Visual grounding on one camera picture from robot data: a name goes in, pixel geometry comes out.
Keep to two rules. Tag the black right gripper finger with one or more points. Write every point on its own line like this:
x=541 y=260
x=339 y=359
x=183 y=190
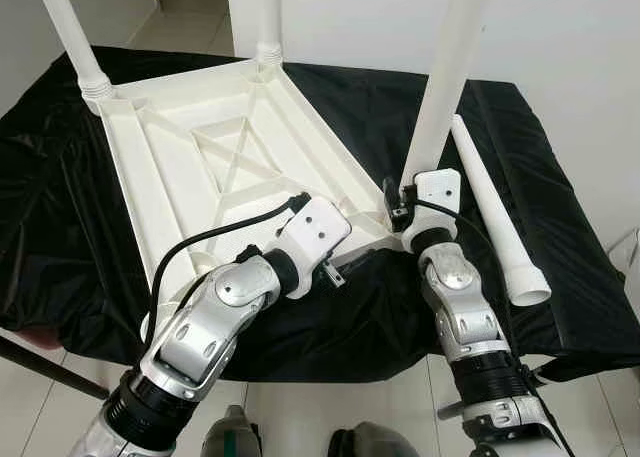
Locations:
x=391 y=192

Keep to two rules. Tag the white plastic table leg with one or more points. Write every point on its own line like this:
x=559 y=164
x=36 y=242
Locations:
x=452 y=57
x=270 y=17
x=75 y=37
x=490 y=207

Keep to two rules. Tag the white plastic table top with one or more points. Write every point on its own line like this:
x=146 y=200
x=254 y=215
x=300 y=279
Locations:
x=200 y=177

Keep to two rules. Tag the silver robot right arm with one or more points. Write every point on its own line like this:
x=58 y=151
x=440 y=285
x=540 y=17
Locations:
x=460 y=297

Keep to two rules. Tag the silver robot left leg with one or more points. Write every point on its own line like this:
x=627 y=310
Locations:
x=230 y=437

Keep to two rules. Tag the black tablecloth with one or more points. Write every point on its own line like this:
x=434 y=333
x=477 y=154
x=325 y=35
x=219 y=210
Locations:
x=60 y=227

